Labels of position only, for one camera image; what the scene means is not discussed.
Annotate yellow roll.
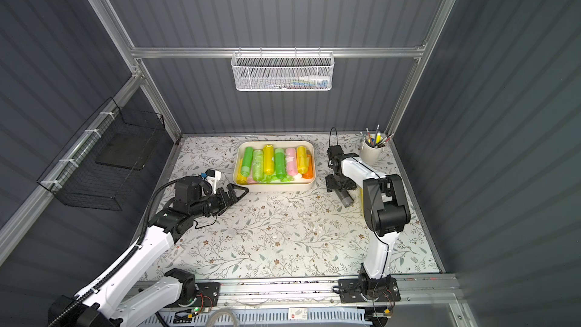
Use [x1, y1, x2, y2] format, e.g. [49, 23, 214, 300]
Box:
[359, 187, 365, 215]
[297, 145, 309, 175]
[235, 170, 248, 185]
[263, 144, 275, 176]

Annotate grey trash bag roll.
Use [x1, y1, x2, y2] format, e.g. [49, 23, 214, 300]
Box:
[337, 190, 354, 207]

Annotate orange trash bag roll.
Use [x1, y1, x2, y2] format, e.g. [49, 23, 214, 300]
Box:
[302, 153, 314, 180]

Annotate light green roll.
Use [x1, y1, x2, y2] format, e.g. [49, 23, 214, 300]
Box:
[252, 149, 265, 183]

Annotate pink roll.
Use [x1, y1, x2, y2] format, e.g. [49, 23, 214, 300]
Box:
[285, 148, 299, 177]

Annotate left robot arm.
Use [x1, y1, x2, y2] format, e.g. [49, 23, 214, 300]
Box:
[48, 170, 250, 326]

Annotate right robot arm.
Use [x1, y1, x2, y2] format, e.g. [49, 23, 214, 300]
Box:
[325, 145, 411, 304]

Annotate white plastic storage box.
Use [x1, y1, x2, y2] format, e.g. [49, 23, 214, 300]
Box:
[233, 141, 316, 192]

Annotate white pen cup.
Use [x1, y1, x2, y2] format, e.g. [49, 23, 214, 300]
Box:
[360, 133, 387, 165]

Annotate black wire side basket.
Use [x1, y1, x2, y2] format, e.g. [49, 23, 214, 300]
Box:
[37, 101, 166, 211]

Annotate white wire wall basket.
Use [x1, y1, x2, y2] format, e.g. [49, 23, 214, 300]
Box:
[231, 52, 335, 92]

